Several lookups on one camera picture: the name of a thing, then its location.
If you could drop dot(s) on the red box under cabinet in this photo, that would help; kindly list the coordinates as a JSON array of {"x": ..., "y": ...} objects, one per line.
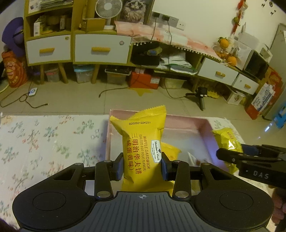
[{"x": 143, "y": 81}]

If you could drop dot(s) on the cat picture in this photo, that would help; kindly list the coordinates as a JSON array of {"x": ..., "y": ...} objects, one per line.
[{"x": 136, "y": 11}]

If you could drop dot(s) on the small black tripod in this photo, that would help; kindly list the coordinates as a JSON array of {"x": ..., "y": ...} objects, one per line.
[{"x": 198, "y": 97}]

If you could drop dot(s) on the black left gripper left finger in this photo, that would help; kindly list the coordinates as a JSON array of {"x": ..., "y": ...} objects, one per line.
[{"x": 106, "y": 172}]

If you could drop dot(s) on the wooden cabinet with white drawers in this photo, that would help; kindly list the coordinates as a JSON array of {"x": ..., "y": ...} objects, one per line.
[{"x": 115, "y": 47}]

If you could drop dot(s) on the white desk fan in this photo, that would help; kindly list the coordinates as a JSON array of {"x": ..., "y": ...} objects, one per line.
[{"x": 108, "y": 9}]

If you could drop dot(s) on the pink cardboard box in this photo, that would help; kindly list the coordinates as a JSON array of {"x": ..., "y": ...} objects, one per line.
[{"x": 189, "y": 134}]

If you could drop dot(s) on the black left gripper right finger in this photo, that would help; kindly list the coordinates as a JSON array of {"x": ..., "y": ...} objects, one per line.
[{"x": 177, "y": 171}]

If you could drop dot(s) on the purple hat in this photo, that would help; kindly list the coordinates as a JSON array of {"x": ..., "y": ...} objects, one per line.
[{"x": 13, "y": 36}]

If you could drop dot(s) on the yellow waffle sandwich packet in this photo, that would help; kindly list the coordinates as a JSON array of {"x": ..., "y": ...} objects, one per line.
[{"x": 142, "y": 148}]

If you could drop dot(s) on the floral tablecloth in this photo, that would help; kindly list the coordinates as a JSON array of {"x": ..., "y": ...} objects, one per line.
[{"x": 36, "y": 147}]

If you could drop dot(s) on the orange printed bag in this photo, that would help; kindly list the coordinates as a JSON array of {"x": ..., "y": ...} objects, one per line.
[{"x": 16, "y": 68}]

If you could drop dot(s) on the oranges on cabinet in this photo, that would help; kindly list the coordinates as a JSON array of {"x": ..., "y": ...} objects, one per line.
[{"x": 226, "y": 50}]

